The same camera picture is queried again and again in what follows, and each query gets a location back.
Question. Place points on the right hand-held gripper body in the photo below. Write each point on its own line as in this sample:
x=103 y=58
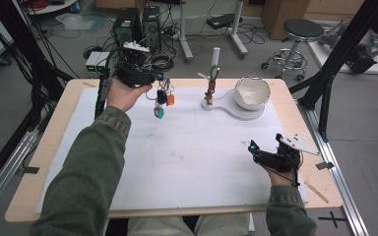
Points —
x=282 y=157

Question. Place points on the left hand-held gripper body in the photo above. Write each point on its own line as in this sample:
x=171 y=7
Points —
x=134 y=65

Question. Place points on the bunch of colourful key tags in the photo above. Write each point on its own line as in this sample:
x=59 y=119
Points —
x=163 y=98

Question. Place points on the white key stand with post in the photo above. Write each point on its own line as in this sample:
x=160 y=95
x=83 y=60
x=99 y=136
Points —
x=229 y=106

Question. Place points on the person's right hand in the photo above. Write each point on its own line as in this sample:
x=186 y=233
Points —
x=280 y=177

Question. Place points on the person's left hand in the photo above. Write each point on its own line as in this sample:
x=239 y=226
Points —
x=124 y=96

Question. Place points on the white power supply box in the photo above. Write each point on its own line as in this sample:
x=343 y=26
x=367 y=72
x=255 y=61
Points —
x=92 y=62
x=102 y=63

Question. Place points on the light wooden table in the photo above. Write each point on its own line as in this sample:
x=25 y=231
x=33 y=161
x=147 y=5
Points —
x=311 y=131

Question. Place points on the large black computer tower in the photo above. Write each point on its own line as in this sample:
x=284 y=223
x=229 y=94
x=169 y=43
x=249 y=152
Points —
x=127 y=26

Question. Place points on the slim black computer tower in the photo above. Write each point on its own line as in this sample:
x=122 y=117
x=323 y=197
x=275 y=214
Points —
x=151 y=26

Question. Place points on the black tape piece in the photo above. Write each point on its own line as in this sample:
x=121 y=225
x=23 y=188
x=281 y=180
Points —
x=325 y=165

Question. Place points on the thin wooden stick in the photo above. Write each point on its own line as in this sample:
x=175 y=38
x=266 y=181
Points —
x=316 y=192

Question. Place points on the white desk leg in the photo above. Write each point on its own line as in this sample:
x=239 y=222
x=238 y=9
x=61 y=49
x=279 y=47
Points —
x=184 y=32
x=238 y=32

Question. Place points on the white ceramic bowl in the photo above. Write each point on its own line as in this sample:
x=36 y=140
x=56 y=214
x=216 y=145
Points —
x=252 y=93

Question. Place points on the white foam mat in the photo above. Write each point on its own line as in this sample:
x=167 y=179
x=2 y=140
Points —
x=193 y=157

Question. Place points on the clear plastic sheet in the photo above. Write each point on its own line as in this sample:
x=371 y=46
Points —
x=78 y=21

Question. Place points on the flat black device on floor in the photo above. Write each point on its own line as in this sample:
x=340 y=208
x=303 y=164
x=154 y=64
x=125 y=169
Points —
x=223 y=20

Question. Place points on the black round wheeled stool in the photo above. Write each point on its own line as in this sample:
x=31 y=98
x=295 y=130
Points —
x=297 y=42

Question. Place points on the person's legs in light trousers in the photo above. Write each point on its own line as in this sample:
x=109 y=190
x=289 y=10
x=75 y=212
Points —
x=190 y=226

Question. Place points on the round white table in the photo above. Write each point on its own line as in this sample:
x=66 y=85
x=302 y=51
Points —
x=50 y=6

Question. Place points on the brown cardboard box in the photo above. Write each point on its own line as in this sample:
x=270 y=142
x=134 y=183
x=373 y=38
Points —
x=283 y=18

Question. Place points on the aluminium rail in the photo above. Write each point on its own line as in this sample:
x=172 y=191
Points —
x=338 y=177
x=3 y=177

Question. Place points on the black metal frame post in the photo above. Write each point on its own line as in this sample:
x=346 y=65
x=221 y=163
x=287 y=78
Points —
x=341 y=49

